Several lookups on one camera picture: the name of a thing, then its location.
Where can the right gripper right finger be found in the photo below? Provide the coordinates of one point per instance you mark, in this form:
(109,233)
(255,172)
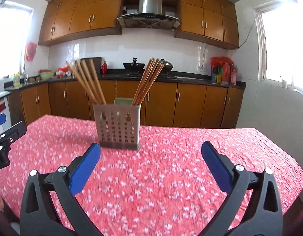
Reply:
(263,215)

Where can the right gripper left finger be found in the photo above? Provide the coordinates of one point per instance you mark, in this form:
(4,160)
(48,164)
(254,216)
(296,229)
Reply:
(38,213)

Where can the brown upper kitchen cabinets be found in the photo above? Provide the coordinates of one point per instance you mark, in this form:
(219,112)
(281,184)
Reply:
(212,22)

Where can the brown kitchen cabinets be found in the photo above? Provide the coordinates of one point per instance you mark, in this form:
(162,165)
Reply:
(188,103)
(212,22)

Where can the brown lower kitchen cabinets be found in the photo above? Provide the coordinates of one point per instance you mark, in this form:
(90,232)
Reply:
(188,103)

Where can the yellow bottle near sink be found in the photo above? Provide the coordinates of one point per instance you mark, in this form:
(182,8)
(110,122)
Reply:
(16,79)

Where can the green basin on counter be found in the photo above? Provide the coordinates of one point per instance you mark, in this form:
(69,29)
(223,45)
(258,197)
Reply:
(44,75)

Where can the red floral tablecloth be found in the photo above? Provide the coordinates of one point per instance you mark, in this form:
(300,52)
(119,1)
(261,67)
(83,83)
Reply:
(164,188)

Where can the dark wooden cutting board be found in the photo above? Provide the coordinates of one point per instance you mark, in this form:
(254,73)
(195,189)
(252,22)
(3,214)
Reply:
(97,63)

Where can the red bottle on counter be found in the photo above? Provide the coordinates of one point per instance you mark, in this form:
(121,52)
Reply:
(104,67)

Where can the perforated metal utensil holder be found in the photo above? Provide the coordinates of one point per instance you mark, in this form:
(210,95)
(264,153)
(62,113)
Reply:
(118,124)

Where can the black wok left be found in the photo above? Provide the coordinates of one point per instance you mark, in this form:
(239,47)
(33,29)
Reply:
(134,68)

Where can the black wok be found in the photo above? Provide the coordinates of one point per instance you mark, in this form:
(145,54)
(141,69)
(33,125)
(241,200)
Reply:
(167,66)
(134,68)

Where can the red bags and bottles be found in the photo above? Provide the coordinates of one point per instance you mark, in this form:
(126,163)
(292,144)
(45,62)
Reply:
(223,70)

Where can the black wok right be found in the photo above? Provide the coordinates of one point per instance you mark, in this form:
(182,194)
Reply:
(167,66)

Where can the steel range hood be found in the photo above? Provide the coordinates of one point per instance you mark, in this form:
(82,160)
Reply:
(149,15)

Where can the red plastic bag on wall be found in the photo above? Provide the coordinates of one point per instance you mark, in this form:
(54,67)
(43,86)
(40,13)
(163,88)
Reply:
(30,51)

